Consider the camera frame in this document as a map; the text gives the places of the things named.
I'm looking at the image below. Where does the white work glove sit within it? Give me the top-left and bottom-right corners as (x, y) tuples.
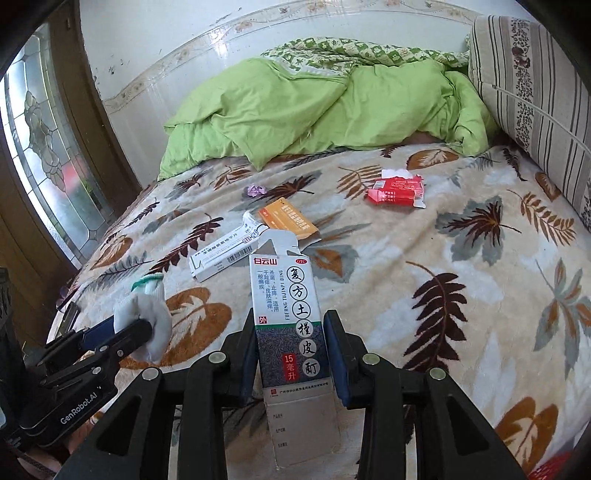
(113, 273), (172, 363)

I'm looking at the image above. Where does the dark wooden door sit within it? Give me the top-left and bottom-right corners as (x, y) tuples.
(0, 0), (144, 352)

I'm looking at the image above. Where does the stained glass pane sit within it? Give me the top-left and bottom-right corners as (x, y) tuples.
(0, 23), (114, 250)

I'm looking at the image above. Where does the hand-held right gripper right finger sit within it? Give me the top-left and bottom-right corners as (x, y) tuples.
(323, 310), (527, 480)

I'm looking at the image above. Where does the green quilt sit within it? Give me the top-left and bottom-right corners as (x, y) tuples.
(157, 37), (502, 182)

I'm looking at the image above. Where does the white and blue medicine box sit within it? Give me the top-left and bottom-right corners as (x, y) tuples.
(189, 211), (269, 281)

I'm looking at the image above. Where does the orange medicine box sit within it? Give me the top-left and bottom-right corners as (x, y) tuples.
(257, 198), (324, 252)

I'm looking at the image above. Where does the leaf print blanket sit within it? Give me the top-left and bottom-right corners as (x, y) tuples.
(46, 141), (591, 480)

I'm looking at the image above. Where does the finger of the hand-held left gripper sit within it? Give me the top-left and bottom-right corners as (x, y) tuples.
(92, 318), (154, 370)
(44, 315), (118, 361)

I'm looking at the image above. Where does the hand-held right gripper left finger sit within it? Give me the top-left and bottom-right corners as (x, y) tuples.
(69, 318), (278, 480)

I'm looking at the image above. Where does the striped floral cushion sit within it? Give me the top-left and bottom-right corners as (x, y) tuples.
(466, 14), (591, 222)

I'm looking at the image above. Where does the red tissue packet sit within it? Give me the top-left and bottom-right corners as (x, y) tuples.
(367, 168), (426, 209)

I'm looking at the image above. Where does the white and dark medicine box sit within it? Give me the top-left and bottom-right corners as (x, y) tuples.
(248, 229), (343, 468)

